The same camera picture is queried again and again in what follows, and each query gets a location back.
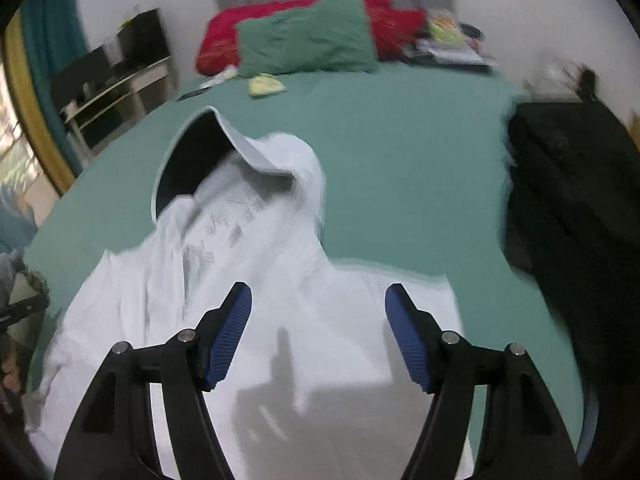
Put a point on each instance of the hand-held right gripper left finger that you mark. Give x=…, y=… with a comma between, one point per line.
x=230, y=340

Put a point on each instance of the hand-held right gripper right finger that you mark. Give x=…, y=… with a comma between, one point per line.
x=407, y=340

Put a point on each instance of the white hoodie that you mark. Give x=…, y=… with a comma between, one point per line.
x=280, y=280

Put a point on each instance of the pile of black clothes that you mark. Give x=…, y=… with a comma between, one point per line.
x=575, y=200

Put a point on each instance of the person's left hand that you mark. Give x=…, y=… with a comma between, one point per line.
x=11, y=375

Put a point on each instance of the olive garment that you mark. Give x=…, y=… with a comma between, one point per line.
x=30, y=285

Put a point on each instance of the grey folded sweatshirt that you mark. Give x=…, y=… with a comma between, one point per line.
x=10, y=265

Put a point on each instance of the bed with green sheet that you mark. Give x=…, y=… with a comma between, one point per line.
x=400, y=170

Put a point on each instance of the window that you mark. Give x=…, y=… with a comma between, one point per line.
x=12, y=135

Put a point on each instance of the yellow curtain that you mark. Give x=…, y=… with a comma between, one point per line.
x=35, y=125

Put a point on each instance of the white desk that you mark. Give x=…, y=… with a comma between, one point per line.
x=125, y=85

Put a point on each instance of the black phone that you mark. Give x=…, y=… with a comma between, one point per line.
x=192, y=94

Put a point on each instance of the small yellow cloth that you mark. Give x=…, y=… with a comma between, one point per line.
x=265, y=85

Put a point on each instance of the white crumpled paper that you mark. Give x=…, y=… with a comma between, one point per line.
x=220, y=77

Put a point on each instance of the teal curtain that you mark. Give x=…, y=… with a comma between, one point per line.
x=50, y=35

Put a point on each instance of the pile of books and papers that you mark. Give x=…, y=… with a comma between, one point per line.
x=450, y=52

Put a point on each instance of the green pillow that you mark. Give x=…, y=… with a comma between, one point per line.
x=310, y=40

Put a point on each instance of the yellow plastic bag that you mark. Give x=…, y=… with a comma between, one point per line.
x=442, y=25

